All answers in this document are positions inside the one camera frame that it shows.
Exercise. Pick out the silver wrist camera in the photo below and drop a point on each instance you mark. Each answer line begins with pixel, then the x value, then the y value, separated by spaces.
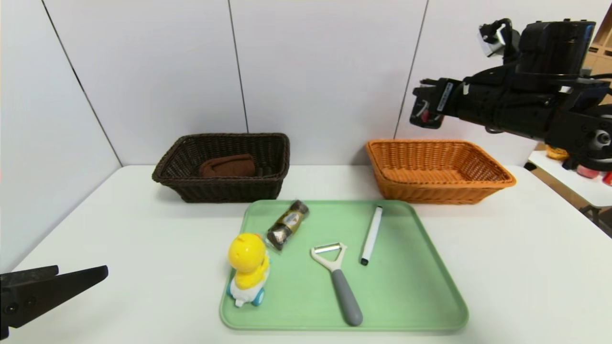
pixel 490 40

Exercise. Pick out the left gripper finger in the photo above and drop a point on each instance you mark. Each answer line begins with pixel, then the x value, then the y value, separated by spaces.
pixel 48 294
pixel 28 276

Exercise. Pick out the gold chocolate pack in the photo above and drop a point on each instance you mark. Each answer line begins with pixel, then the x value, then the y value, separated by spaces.
pixel 289 222

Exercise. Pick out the white marker pen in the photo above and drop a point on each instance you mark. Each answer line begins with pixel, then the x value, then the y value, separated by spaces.
pixel 372 234

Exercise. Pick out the yellow duck toy car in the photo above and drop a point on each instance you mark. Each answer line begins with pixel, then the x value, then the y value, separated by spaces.
pixel 246 253

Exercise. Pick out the dark brown wicker basket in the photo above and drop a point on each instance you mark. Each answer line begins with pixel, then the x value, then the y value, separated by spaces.
pixel 224 191

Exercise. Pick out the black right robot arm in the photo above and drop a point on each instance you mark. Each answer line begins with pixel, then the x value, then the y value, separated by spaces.
pixel 550 48

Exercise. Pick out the black gum box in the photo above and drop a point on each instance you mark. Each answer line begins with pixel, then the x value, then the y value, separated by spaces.
pixel 421 113

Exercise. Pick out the red can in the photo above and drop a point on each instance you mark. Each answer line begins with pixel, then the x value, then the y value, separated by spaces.
pixel 608 178

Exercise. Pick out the wooden cabinet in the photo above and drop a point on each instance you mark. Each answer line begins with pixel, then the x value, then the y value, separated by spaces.
pixel 604 52

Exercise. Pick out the white side table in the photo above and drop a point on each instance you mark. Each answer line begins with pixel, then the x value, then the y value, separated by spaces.
pixel 573 186

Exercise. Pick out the orange wicker basket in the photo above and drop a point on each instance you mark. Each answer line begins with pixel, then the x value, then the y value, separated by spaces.
pixel 430 193

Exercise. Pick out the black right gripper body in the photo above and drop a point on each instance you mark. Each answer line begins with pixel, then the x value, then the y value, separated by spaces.
pixel 441 99

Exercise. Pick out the brown towel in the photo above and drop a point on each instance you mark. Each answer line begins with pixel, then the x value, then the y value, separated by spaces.
pixel 227 167

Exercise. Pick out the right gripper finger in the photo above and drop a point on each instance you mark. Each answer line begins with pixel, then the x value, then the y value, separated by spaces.
pixel 425 125
pixel 431 81

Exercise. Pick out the green plastic tray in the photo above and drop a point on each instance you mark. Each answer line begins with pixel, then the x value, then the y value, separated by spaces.
pixel 306 286

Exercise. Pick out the dark side table frame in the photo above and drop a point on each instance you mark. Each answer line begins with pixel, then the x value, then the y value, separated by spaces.
pixel 600 215

